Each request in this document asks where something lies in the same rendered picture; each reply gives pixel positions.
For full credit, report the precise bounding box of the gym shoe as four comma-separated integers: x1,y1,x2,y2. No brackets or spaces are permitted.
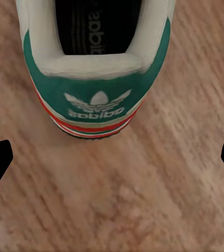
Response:
16,0,176,141

